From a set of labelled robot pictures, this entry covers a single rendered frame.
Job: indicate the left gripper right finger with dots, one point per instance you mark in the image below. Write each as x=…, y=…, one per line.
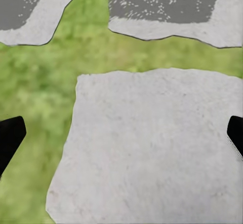
x=235, y=132

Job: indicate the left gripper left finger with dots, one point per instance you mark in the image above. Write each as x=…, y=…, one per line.
x=12, y=133

